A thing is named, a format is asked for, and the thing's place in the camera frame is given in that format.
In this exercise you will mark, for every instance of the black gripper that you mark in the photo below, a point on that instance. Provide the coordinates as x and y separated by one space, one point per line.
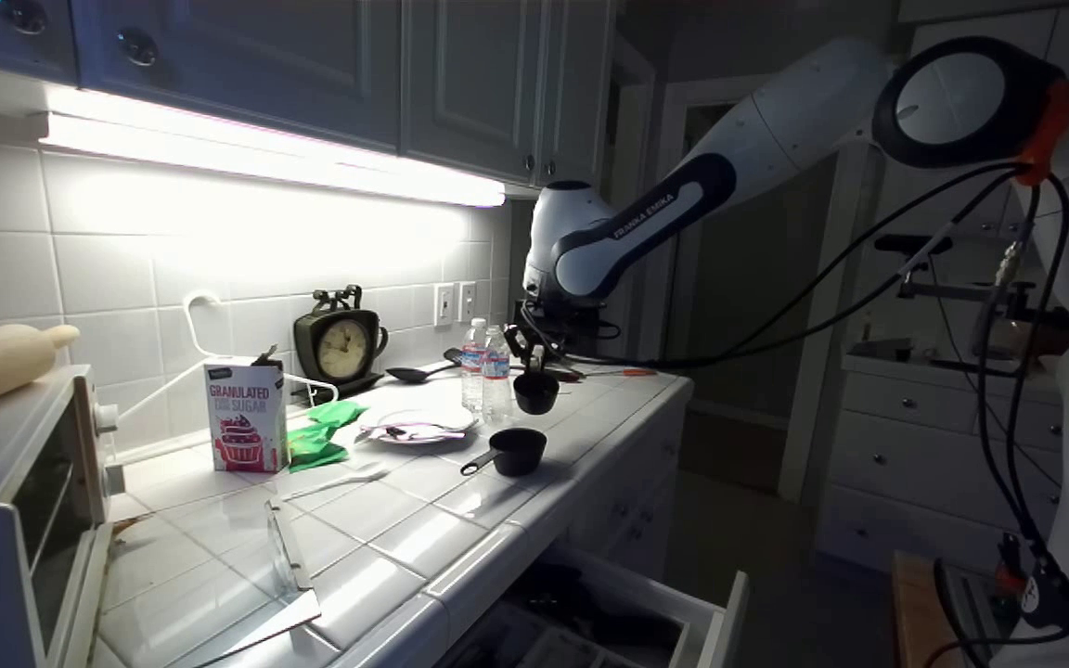
546 333

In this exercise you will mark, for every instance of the small black measuring scoop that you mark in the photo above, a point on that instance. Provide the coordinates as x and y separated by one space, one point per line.
537 384

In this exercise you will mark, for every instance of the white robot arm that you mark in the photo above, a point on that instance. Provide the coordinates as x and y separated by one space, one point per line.
950 105

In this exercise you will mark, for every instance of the clear water bottle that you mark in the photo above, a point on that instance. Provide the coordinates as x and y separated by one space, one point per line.
484 374

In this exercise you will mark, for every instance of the black ladle spoon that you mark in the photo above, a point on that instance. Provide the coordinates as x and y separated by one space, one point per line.
417 376

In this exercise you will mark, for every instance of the white plate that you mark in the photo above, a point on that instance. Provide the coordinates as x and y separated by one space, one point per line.
417 427

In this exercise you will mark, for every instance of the white lower kitchen cabinets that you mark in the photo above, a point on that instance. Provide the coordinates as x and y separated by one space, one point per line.
604 486

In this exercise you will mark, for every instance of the black vintage clock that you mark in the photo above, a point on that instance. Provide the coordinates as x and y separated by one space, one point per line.
339 338

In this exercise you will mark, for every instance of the white plastic spoon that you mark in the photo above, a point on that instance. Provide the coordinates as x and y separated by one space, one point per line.
332 483

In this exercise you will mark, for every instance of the upper kitchen cabinets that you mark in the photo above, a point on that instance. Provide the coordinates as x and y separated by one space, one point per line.
507 92

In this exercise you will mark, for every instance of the green cloth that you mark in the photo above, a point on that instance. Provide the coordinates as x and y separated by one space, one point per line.
314 441

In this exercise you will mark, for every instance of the open white cutlery drawer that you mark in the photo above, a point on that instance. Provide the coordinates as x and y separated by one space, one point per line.
574 610

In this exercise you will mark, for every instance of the pink white carton box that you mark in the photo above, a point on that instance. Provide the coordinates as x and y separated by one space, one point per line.
245 416

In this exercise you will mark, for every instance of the white clothes hanger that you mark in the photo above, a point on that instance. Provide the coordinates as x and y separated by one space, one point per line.
191 303

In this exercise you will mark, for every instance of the white dresser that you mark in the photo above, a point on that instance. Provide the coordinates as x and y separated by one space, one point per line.
906 460

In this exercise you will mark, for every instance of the under cabinet light bar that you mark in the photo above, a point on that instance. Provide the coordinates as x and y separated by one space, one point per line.
122 128

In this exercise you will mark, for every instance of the silver toaster oven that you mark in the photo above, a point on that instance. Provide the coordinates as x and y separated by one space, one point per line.
53 532

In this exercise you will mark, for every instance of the white wall outlets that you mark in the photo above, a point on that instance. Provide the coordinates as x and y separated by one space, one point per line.
449 303

